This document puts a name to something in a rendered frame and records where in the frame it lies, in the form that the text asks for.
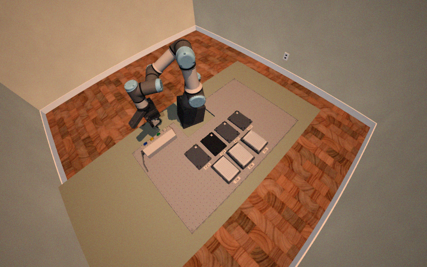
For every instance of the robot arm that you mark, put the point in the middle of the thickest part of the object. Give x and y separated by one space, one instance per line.
193 96

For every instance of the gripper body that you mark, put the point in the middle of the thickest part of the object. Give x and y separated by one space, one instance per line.
151 110

